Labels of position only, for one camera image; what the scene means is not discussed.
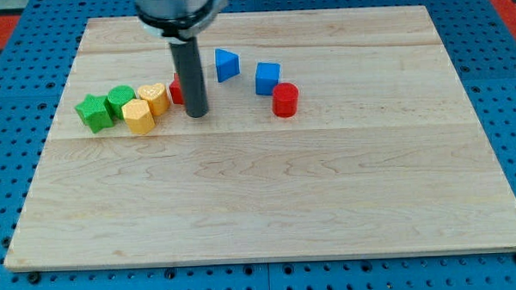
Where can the blue triangle block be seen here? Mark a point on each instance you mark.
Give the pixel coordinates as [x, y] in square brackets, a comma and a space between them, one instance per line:
[227, 64]

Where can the blue cube block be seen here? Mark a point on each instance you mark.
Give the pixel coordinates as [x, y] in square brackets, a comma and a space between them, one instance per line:
[267, 76]

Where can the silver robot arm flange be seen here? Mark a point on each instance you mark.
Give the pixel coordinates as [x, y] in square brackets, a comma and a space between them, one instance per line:
[177, 20]

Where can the green star block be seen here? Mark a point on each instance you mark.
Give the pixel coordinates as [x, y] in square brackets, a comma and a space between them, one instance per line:
[95, 112]

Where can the yellow heart block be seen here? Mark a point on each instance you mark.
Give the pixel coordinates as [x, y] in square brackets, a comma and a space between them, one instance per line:
[157, 97]

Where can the red cylinder block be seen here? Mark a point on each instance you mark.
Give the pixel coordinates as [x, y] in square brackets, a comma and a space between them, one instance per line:
[285, 99]

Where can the green cylinder block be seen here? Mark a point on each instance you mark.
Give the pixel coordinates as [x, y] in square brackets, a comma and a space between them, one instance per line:
[118, 96]

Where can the yellow hexagon block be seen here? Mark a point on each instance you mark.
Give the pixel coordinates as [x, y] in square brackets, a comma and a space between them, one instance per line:
[138, 117]

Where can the red block behind rod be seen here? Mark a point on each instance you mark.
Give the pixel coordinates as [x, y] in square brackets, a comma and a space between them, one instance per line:
[175, 90]

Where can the light wooden board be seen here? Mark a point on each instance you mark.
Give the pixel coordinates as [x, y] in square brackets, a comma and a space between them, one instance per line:
[385, 156]

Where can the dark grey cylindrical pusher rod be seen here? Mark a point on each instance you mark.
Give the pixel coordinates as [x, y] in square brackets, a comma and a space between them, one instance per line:
[188, 67]

